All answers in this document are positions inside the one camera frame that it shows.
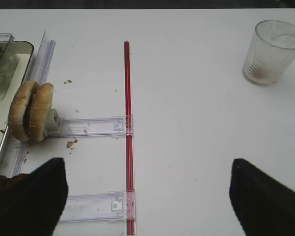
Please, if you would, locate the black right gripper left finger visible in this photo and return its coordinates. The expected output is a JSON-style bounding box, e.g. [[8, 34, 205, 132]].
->
[[0, 158, 68, 236]]

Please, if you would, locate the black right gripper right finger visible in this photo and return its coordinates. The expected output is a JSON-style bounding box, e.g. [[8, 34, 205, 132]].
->
[[229, 158, 295, 236]]

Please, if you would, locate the meat patties stack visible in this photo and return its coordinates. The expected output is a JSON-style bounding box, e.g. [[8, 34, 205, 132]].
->
[[0, 174, 28, 192]]

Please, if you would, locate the right lower clear pusher track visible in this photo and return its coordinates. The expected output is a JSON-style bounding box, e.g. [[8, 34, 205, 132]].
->
[[59, 190, 135, 223]]

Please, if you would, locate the clear pusher track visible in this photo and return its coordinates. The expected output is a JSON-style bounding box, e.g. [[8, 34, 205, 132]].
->
[[59, 190, 135, 223], [44, 109, 133, 138]]

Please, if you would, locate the right upper clear pusher track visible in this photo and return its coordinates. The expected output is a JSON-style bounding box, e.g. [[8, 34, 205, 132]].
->
[[44, 109, 133, 138]]

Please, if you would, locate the sesame bun top left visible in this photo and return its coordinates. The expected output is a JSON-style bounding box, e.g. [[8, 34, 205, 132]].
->
[[8, 80, 39, 142]]

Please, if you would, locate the sesame bun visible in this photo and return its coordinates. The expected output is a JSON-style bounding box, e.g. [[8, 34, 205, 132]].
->
[[27, 83, 54, 142], [8, 80, 39, 142]]

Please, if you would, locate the white metal tray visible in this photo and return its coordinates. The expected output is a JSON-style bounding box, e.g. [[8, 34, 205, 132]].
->
[[0, 41, 34, 165]]

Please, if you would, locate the sesame bun top right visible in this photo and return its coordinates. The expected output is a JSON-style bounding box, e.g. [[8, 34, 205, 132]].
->
[[27, 83, 54, 142]]

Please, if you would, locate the right clear vertical divider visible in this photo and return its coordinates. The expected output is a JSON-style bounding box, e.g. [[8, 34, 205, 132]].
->
[[11, 30, 56, 176]]

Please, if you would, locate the clear plastic salad box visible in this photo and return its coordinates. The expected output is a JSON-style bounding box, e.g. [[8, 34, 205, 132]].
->
[[0, 33, 18, 100]]

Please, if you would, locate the ribbed clear drinking glass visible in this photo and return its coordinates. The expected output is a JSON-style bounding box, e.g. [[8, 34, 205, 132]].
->
[[242, 20, 295, 87]]

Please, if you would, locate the right red rail strip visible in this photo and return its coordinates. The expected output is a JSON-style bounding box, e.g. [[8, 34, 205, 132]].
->
[[124, 41, 135, 236]]

